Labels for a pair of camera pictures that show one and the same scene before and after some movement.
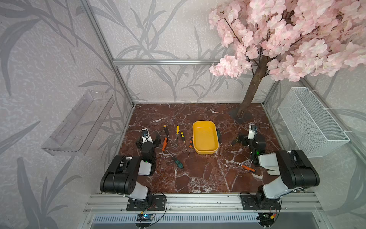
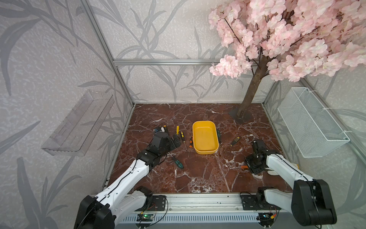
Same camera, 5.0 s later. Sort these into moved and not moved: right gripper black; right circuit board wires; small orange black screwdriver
Moved: right gripper black
Not moved: right circuit board wires; small orange black screwdriver
